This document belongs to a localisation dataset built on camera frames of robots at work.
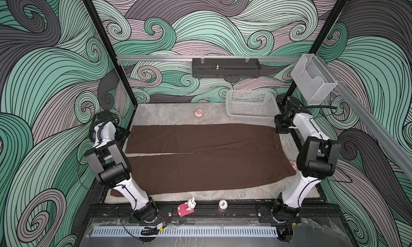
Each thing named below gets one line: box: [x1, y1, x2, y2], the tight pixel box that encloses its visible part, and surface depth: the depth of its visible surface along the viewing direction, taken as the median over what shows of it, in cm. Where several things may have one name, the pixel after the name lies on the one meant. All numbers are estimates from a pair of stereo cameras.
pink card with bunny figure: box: [177, 196, 197, 218], surface depth 74 cm
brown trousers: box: [125, 123, 297, 195], surface depth 94 cm
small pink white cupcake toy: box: [194, 108, 203, 118], surface depth 113 cm
